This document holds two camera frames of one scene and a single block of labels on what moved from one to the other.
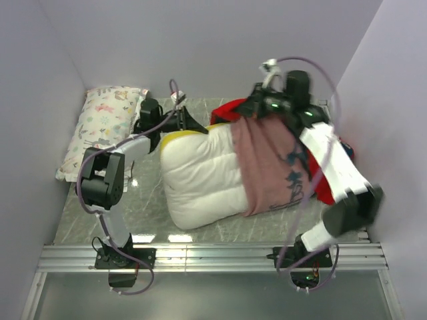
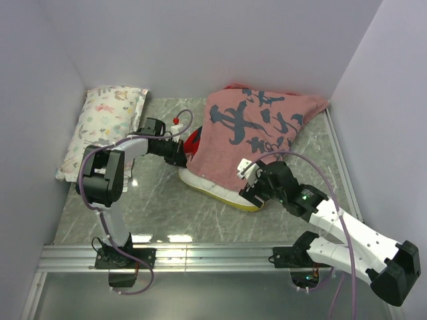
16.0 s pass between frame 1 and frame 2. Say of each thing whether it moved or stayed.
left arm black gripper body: moved
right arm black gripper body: moved
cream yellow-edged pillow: moved
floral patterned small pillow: stayed
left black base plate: stayed
